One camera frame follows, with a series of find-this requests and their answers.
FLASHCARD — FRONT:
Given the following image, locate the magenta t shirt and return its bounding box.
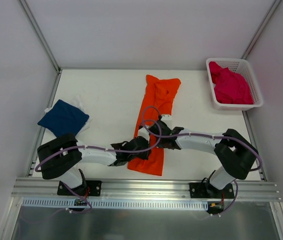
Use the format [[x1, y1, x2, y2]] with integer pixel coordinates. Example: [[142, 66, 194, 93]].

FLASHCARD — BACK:
[[208, 61, 254, 105]]

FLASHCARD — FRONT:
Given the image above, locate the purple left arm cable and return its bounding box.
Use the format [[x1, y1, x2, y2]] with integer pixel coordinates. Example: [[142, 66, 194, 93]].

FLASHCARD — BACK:
[[34, 119, 163, 215]]

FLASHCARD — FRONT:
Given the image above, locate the white plastic basket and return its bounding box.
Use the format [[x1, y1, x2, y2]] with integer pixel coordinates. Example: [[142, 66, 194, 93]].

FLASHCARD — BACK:
[[206, 57, 264, 111]]

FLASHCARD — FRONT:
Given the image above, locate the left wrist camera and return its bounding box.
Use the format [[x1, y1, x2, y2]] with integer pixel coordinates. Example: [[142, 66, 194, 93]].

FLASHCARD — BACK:
[[137, 126, 150, 141]]

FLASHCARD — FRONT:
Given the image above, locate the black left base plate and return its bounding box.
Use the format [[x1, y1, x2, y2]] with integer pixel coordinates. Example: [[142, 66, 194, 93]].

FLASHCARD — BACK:
[[57, 180, 102, 197]]

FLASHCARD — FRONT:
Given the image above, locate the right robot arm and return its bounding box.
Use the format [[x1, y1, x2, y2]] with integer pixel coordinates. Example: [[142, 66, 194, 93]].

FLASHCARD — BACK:
[[147, 120, 262, 199]]

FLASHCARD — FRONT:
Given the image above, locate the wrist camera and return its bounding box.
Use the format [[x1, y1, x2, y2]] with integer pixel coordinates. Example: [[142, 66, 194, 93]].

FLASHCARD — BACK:
[[160, 114, 173, 129], [137, 126, 150, 141]]

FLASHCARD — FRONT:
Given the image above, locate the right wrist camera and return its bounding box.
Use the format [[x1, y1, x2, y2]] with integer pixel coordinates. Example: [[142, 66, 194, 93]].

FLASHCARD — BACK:
[[160, 114, 173, 129]]

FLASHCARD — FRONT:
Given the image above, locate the white slotted cable duct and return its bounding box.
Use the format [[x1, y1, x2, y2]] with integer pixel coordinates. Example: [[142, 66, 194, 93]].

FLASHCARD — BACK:
[[21, 197, 209, 211]]

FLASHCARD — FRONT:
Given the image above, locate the orange t shirt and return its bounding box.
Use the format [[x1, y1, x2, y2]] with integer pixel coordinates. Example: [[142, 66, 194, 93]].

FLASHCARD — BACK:
[[127, 74, 181, 176]]

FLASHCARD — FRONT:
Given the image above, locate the folded navy blue t shirt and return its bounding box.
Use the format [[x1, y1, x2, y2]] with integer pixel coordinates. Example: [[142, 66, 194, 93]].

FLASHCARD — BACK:
[[37, 99, 90, 137]]

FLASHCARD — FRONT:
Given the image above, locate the folded white t shirt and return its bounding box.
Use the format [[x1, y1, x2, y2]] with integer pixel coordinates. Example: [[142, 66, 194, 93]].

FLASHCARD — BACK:
[[44, 94, 93, 133]]

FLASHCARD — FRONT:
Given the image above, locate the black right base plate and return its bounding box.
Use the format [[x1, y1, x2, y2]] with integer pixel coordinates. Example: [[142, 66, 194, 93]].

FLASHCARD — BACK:
[[188, 182, 235, 200]]

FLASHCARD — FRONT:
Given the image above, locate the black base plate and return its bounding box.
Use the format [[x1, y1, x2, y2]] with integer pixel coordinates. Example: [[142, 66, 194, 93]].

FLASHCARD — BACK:
[[57, 180, 102, 197], [188, 182, 235, 200]]

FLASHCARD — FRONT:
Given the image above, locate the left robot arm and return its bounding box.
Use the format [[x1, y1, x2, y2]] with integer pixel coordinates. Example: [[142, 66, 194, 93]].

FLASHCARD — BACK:
[[34, 133, 152, 196]]

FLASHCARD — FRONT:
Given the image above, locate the aluminium front rail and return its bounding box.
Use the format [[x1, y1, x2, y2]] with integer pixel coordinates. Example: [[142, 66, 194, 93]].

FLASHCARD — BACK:
[[11, 177, 283, 202]]

